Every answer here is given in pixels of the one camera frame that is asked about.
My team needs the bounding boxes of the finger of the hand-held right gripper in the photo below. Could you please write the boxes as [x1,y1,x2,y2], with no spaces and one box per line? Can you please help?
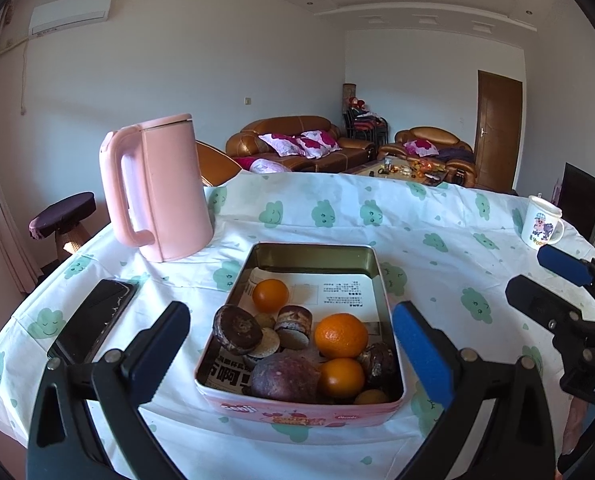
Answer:
[536,245,595,321]
[506,274,595,376]

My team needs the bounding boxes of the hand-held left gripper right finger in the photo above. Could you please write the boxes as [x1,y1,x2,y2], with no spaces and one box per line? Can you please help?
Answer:
[391,301,558,480]

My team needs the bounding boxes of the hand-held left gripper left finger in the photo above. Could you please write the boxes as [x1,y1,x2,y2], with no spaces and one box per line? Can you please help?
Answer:
[26,301,192,480]

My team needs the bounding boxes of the dark red date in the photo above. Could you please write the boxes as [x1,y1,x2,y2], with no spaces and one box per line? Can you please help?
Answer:
[357,342,397,386]

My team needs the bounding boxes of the chocolate rice cake snack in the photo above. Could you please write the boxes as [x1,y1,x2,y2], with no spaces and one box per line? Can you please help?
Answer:
[247,327,282,368]
[274,305,314,351]
[212,305,264,356]

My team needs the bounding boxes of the large orange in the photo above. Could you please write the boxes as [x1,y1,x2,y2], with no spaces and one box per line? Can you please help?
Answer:
[314,312,369,361]

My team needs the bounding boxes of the pink metal tin box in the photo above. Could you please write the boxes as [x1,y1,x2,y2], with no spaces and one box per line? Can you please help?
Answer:
[194,242,407,431]

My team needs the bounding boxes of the purple passion fruit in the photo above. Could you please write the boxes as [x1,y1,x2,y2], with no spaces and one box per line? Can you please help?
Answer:
[250,351,323,402]

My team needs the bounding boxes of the person's right hand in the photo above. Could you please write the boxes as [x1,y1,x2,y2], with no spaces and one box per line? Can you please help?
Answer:
[557,400,595,476]

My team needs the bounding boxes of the white cartoon mug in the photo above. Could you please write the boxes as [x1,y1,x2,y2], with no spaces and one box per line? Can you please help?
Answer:
[521,195,565,251]

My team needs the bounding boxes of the black television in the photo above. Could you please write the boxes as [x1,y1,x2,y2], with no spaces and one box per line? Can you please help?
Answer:
[557,162,595,246]

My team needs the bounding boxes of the black smartphone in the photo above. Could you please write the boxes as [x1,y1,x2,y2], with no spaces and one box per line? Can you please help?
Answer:
[47,279,139,366]

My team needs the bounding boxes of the printed paper leaflet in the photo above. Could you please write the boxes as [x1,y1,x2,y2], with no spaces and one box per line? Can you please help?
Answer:
[204,267,383,396]

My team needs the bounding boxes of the brown wooden door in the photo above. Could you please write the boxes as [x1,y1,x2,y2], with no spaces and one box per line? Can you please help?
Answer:
[475,70,523,193]

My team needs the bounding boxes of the pink electric kettle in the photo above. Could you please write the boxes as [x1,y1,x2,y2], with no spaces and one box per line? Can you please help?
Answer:
[100,113,214,263]

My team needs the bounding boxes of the purple cushioned wooden stool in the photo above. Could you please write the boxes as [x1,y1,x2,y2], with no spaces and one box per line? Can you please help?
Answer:
[28,192,98,256]

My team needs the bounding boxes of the white magenta flower pillow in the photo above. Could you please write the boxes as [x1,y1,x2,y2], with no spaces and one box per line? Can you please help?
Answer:
[258,133,303,157]
[404,140,439,157]
[297,130,341,159]

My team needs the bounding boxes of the cluttered coffee table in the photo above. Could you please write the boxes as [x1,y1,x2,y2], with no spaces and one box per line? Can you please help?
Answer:
[340,157,451,183]

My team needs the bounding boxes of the short brown leather sofa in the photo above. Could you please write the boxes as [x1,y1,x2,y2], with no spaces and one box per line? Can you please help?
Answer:
[377,127,478,188]

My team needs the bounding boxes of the brown leather armchair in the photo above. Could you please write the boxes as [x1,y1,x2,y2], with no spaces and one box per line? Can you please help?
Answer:
[196,140,243,188]

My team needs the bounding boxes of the magenta cloth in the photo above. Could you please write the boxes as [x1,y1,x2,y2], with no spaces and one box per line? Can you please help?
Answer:
[234,156,283,173]

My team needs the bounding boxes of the stacked dark chairs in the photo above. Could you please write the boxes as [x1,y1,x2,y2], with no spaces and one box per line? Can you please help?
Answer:
[344,100,389,146]

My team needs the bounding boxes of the long brown leather sofa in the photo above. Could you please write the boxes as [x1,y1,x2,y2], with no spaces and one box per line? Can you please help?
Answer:
[226,115,378,173]

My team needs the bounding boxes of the white air conditioner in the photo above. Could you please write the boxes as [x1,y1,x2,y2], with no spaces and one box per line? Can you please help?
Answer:
[28,0,114,37]

